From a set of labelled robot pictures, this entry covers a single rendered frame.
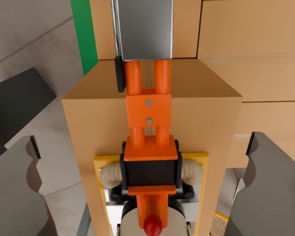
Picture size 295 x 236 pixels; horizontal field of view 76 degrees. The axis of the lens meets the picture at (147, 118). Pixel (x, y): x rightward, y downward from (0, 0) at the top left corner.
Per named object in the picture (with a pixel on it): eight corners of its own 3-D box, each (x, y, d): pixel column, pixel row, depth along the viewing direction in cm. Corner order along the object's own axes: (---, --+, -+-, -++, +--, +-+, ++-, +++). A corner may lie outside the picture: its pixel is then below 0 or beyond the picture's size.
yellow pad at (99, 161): (140, 232, 64) (140, 248, 60) (111, 233, 65) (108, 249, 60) (133, 153, 48) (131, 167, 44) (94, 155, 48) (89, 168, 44)
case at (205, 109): (186, 169, 105) (206, 247, 70) (114, 170, 105) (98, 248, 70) (199, 58, 76) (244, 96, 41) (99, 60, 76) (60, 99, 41)
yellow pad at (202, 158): (196, 231, 64) (200, 247, 60) (166, 232, 64) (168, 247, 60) (208, 151, 48) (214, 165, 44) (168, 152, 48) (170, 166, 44)
